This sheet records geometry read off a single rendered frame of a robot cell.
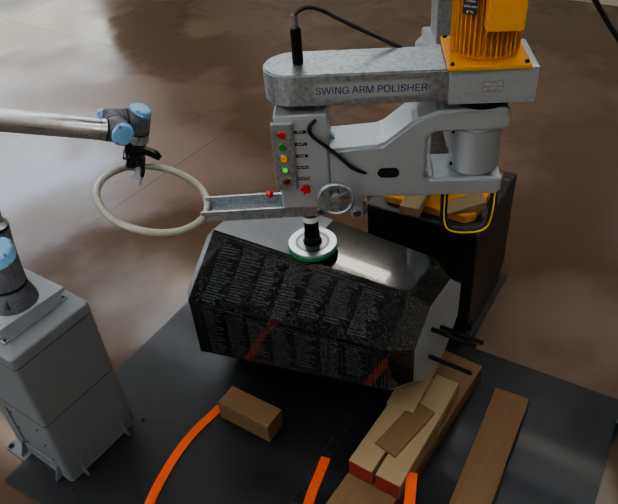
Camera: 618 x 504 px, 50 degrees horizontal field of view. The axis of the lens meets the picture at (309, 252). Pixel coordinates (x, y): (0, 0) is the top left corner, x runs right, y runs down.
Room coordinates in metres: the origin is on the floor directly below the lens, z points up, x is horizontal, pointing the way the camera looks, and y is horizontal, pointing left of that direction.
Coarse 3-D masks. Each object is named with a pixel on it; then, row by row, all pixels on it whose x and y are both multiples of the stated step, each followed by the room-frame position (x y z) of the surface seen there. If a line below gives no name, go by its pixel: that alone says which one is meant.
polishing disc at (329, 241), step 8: (296, 232) 2.37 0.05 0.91; (320, 232) 2.36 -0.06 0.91; (328, 232) 2.35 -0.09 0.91; (296, 240) 2.31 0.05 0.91; (328, 240) 2.29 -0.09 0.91; (336, 240) 2.29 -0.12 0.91; (296, 248) 2.26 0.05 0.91; (304, 248) 2.25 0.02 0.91; (312, 248) 2.25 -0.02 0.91; (320, 248) 2.24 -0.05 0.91; (328, 248) 2.24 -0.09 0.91; (304, 256) 2.20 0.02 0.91; (312, 256) 2.19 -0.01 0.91; (320, 256) 2.20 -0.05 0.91
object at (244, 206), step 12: (216, 204) 2.39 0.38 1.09; (228, 204) 2.39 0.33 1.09; (240, 204) 2.38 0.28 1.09; (252, 204) 2.37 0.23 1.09; (264, 204) 2.36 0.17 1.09; (276, 204) 2.34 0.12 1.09; (348, 204) 2.22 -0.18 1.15; (204, 216) 2.28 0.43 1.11; (216, 216) 2.28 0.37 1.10; (228, 216) 2.27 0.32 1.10; (240, 216) 2.27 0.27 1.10; (252, 216) 2.26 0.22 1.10; (264, 216) 2.26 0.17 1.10; (276, 216) 2.25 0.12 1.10; (288, 216) 2.25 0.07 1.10; (300, 216) 2.24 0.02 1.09
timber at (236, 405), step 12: (228, 396) 2.12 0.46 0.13; (240, 396) 2.11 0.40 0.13; (252, 396) 2.10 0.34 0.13; (228, 408) 2.05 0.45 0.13; (240, 408) 2.04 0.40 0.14; (252, 408) 2.03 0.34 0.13; (264, 408) 2.02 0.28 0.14; (276, 408) 2.02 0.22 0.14; (228, 420) 2.06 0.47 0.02; (240, 420) 2.01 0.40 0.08; (252, 420) 1.96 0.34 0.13; (264, 420) 1.95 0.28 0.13; (276, 420) 1.97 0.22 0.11; (252, 432) 1.97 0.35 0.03; (264, 432) 1.93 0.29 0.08; (276, 432) 1.96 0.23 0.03
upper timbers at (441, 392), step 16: (432, 384) 2.00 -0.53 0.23; (448, 384) 2.00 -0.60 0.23; (432, 400) 1.91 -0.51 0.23; (448, 400) 1.90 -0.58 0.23; (384, 416) 1.85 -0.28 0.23; (368, 432) 1.77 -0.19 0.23; (384, 432) 1.76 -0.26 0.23; (432, 432) 1.75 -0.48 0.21; (368, 448) 1.69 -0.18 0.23; (416, 448) 1.67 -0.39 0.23; (352, 464) 1.63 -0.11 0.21; (368, 464) 1.61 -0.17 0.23; (384, 464) 1.60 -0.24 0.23; (400, 464) 1.60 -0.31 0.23; (416, 464) 1.62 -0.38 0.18; (368, 480) 1.58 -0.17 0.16; (384, 480) 1.53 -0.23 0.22; (400, 480) 1.52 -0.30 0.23; (400, 496) 1.50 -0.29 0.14
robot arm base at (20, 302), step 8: (24, 288) 2.05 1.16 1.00; (32, 288) 2.09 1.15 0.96; (0, 296) 2.00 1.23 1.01; (8, 296) 2.00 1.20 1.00; (16, 296) 2.01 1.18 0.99; (24, 296) 2.03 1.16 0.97; (32, 296) 2.05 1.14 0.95; (0, 304) 1.99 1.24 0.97; (8, 304) 1.99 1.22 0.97; (16, 304) 1.99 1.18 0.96; (24, 304) 2.01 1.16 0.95; (32, 304) 2.03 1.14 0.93; (0, 312) 1.98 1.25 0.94; (8, 312) 1.97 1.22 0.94; (16, 312) 1.98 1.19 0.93
